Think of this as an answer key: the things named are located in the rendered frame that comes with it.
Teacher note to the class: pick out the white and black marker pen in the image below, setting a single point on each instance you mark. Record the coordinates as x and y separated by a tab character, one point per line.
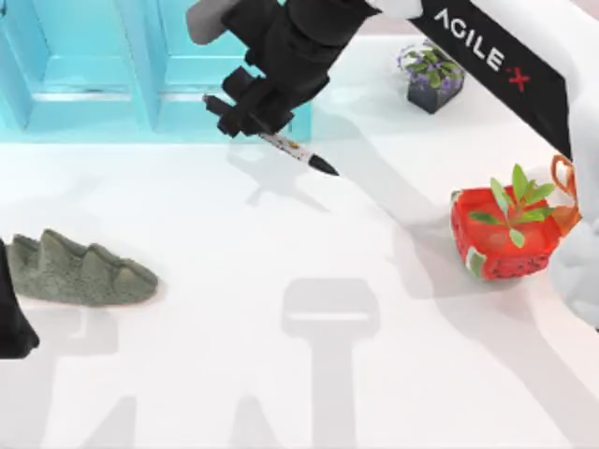
290	147

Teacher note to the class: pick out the red pot with green plant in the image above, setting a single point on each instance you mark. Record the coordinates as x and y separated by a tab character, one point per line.
505	248

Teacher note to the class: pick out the grey-green shoe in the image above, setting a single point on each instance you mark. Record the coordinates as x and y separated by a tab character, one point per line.
79	276

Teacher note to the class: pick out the purple flower plant dark pot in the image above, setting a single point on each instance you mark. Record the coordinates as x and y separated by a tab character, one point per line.
433	89

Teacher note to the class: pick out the orange looped ribbon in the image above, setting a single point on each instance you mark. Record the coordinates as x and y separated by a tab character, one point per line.
572	206

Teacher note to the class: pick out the light blue rack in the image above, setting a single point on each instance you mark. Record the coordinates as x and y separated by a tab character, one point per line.
93	70

